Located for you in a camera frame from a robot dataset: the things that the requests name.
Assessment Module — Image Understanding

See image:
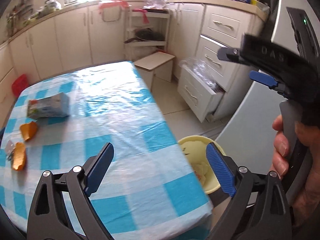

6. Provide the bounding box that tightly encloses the red trash bin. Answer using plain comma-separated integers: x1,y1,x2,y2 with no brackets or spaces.
11,74,29,98

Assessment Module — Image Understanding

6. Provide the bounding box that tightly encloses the person right hand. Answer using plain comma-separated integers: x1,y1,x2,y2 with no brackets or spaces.
272,108,319,225

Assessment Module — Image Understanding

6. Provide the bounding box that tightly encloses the white refrigerator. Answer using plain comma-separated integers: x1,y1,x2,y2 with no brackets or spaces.
215,0,320,176

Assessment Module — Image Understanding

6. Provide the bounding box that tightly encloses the yellow plastic basin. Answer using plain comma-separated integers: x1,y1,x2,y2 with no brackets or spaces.
178,135,226,194

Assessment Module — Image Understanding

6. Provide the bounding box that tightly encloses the orange peel large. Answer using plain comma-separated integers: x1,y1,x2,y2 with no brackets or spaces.
11,142,27,171

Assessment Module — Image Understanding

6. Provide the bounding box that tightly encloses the blue checkered tablecloth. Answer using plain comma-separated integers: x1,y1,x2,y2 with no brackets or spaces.
1,61,213,239

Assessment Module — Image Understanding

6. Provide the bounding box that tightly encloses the orange peel small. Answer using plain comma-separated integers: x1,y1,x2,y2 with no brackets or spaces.
20,121,38,141

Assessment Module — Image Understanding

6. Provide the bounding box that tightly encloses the milk carton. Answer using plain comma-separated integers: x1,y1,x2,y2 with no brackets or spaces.
27,93,69,120

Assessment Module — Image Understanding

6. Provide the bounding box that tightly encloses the silver pill blister pack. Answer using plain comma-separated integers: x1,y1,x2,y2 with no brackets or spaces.
5,140,15,161

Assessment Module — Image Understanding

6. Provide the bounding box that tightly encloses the white open drawer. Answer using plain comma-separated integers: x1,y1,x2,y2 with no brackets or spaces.
177,66,225,122

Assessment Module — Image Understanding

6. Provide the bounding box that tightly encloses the clear plastic bag in drawer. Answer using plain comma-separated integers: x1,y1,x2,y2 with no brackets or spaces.
178,57,223,92

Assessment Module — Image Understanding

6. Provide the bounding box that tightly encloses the small white wooden stool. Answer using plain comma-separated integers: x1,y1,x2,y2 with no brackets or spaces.
134,51,175,90

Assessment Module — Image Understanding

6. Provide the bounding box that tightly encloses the black frying pan on rack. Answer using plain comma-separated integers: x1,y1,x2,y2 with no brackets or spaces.
124,28,165,44

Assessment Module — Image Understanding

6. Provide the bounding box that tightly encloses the white shelf rack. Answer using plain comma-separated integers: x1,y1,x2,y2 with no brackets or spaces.
124,6,170,61

